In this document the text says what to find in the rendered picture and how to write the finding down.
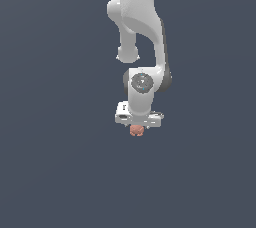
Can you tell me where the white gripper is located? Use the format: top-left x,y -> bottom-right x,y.
114,101 -> 165,129

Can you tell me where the small pink lumpy object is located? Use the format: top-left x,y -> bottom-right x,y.
129,124 -> 145,137

